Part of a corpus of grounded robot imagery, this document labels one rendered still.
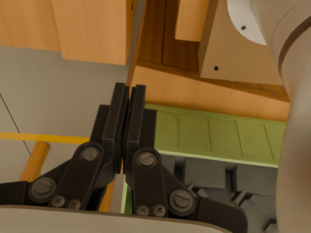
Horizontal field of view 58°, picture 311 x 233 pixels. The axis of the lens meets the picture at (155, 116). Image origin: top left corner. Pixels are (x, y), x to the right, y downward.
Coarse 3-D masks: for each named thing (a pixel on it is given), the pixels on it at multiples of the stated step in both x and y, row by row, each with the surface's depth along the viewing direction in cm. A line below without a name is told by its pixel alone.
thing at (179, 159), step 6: (174, 156) 92; (180, 156) 92; (186, 156) 92; (180, 162) 95; (228, 162) 93; (234, 162) 93; (174, 168) 97; (180, 168) 97; (228, 168) 96; (276, 168) 94; (276, 174) 96; (180, 180) 103
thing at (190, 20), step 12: (180, 0) 55; (192, 0) 55; (204, 0) 54; (180, 12) 56; (192, 12) 56; (204, 12) 56; (180, 24) 58; (192, 24) 58; (180, 36) 60; (192, 36) 60
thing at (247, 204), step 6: (246, 198) 93; (252, 198) 89; (240, 204) 93; (246, 204) 92; (252, 204) 91; (246, 210) 92; (270, 222) 91; (276, 222) 87; (264, 228) 91; (270, 228) 90; (276, 228) 89
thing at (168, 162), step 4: (164, 156) 92; (168, 156) 92; (172, 156) 92; (164, 160) 91; (168, 160) 92; (172, 160) 92; (164, 164) 91; (168, 164) 91; (172, 164) 91; (168, 168) 91; (172, 168) 91; (172, 172) 90; (176, 172) 96; (180, 172) 96; (176, 176) 96
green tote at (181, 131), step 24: (168, 120) 80; (192, 120) 81; (216, 120) 82; (240, 120) 83; (264, 120) 85; (168, 144) 74; (192, 144) 75; (216, 144) 76; (240, 144) 77; (264, 144) 78
